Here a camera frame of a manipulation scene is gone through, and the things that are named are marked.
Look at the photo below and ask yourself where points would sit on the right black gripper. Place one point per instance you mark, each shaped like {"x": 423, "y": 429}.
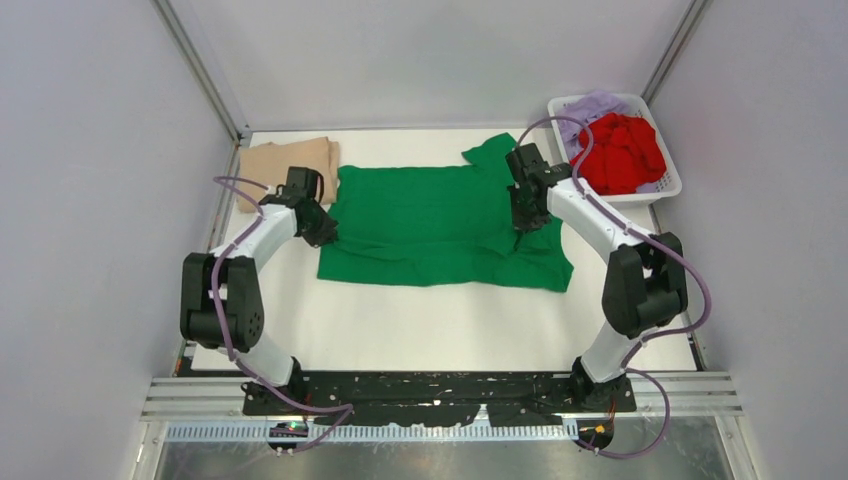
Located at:
{"x": 523, "y": 223}

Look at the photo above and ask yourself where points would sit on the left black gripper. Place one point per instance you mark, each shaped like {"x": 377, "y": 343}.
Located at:
{"x": 326, "y": 235}

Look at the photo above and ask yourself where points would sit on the green t shirt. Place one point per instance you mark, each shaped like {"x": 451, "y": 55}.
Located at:
{"x": 428, "y": 226}

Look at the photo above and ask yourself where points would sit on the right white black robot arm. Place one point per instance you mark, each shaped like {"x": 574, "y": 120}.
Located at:
{"x": 644, "y": 287}

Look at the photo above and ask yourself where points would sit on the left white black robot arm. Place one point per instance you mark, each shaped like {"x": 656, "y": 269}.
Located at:
{"x": 221, "y": 300}

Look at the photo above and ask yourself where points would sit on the folded beige t shirt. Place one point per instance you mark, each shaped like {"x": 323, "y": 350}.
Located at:
{"x": 269, "y": 165}

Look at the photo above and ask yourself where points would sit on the red t shirt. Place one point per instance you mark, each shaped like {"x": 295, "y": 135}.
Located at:
{"x": 624, "y": 157}

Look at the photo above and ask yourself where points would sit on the lavender t shirt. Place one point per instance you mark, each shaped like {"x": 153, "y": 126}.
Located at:
{"x": 587, "y": 109}

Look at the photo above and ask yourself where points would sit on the white plastic basket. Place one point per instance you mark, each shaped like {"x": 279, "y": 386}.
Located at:
{"x": 668, "y": 186}

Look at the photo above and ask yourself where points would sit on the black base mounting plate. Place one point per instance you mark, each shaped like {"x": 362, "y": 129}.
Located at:
{"x": 437, "y": 399}

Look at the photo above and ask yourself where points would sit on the grey slotted cable duct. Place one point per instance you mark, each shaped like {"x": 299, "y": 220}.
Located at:
{"x": 299, "y": 432}

